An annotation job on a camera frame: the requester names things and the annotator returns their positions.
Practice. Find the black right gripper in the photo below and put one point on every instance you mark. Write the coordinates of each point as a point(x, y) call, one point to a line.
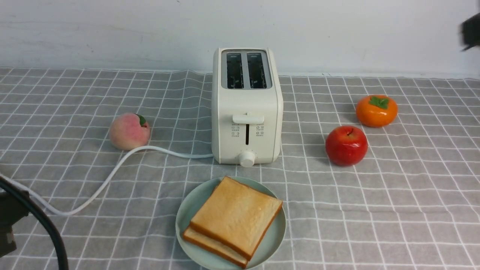
point(470, 32)

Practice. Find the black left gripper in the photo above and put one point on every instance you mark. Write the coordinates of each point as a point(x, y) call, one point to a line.
point(11, 211)

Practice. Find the toast slice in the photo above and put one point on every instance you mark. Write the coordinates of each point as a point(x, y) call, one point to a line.
point(215, 247)
point(237, 216)

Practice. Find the orange persimmon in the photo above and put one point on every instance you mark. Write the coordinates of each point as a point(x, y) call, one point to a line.
point(376, 110)

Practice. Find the pink peach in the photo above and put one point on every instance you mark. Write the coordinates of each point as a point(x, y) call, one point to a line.
point(129, 131)

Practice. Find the red apple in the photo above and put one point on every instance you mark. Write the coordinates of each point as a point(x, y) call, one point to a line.
point(346, 145)

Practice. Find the light green plate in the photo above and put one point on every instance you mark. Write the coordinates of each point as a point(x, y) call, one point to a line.
point(269, 245)

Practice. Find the white toaster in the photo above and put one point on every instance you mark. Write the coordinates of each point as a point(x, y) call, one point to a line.
point(246, 107)

